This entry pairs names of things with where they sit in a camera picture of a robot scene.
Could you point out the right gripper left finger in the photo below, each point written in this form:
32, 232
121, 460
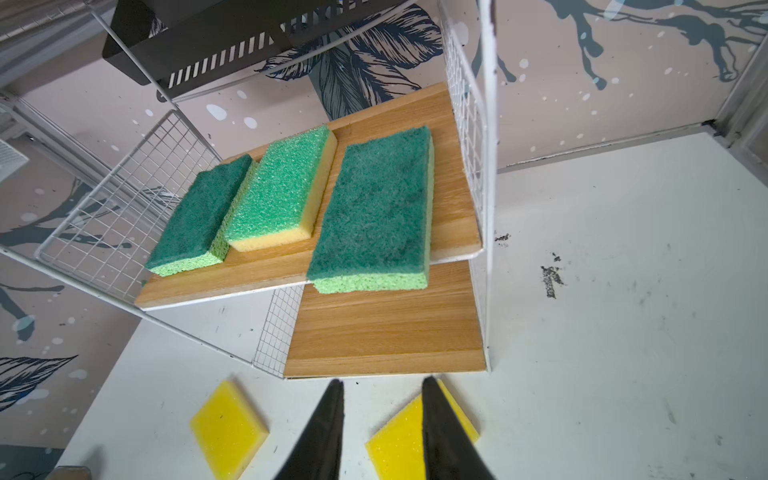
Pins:
317, 453

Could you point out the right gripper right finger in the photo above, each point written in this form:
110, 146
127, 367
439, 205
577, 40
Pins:
448, 451

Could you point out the light green sponge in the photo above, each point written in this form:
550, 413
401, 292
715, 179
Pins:
279, 201

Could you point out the yellow sponge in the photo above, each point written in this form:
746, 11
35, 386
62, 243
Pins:
396, 450
228, 431

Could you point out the dark green sponge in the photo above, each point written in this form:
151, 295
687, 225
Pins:
194, 236
376, 230

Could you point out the glass spice jar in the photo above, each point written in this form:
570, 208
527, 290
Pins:
68, 472

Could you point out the white wire wooden shelf unit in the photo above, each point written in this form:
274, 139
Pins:
442, 328

